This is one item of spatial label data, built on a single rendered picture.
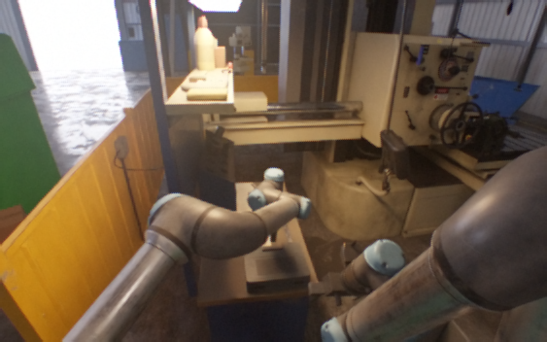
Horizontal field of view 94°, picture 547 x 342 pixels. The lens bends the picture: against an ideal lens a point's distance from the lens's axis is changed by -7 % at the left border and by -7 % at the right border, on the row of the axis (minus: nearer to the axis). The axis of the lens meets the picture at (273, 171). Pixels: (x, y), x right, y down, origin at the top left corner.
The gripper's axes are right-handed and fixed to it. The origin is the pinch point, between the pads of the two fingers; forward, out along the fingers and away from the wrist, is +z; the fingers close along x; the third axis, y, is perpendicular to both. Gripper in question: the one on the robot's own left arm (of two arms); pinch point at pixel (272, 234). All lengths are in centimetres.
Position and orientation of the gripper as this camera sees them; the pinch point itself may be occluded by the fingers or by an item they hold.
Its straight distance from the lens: 123.5
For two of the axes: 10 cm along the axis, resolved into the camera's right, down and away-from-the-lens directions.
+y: 9.9, -0.5, 1.5
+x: -1.6, -4.7, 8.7
